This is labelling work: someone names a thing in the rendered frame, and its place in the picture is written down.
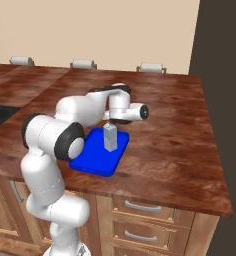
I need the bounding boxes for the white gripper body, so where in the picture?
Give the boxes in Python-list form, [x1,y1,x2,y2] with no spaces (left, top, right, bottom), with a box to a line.
[102,111,132,126]

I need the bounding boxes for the grey milk carton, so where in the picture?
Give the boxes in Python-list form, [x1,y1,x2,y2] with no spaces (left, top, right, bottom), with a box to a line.
[102,122,119,153]

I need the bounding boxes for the blue tray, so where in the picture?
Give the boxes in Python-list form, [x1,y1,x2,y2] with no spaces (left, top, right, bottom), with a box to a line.
[68,127,130,178]

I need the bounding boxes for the black hob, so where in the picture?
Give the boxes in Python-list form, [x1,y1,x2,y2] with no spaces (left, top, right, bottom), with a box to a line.
[0,104,22,134]

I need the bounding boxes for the wooden drawer front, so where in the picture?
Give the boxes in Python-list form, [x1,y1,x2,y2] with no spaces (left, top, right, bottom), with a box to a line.
[111,195,176,224]
[112,245,172,256]
[111,221,174,248]

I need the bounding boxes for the dark brown tall cabinet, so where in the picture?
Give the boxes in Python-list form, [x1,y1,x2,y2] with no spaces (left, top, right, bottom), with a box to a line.
[188,0,236,256]

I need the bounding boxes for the grey drawer handle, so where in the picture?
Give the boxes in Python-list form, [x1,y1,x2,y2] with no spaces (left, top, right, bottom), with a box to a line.
[123,229,159,243]
[123,199,163,214]

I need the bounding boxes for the grey cupboard door handle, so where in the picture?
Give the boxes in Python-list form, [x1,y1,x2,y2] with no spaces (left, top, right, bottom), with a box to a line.
[9,179,26,204]

